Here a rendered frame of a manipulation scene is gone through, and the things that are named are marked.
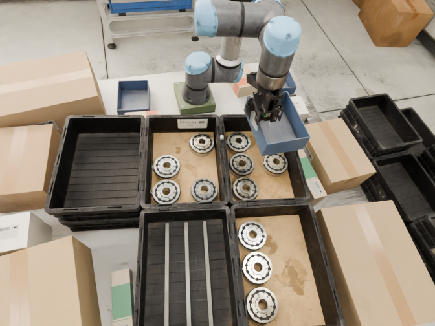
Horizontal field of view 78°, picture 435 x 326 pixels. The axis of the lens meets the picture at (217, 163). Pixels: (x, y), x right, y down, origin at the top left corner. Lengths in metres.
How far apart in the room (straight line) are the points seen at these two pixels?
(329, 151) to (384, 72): 2.29
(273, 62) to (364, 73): 2.70
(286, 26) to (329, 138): 0.76
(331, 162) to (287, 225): 0.35
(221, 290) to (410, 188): 1.46
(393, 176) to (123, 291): 1.69
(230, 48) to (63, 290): 1.04
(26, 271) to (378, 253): 1.12
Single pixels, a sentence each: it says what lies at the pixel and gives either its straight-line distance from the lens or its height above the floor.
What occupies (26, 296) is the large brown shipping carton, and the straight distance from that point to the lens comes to 1.01.
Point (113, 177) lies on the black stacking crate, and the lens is 1.12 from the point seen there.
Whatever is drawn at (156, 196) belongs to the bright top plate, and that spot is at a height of 0.86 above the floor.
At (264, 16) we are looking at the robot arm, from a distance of 0.71.
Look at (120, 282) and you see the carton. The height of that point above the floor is 0.76.
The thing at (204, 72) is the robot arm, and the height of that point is 0.96.
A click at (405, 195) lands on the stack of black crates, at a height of 0.38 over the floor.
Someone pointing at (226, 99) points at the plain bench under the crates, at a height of 0.70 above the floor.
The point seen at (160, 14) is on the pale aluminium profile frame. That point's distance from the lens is 2.86.
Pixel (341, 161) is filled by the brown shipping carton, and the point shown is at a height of 0.86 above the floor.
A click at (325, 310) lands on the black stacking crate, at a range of 1.04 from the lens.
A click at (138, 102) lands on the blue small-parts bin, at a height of 0.70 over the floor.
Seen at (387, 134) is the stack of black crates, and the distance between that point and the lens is 2.07.
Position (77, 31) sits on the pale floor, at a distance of 3.30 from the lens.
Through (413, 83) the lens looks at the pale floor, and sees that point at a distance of 3.56.
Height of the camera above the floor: 1.80
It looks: 60 degrees down
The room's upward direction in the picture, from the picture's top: 11 degrees clockwise
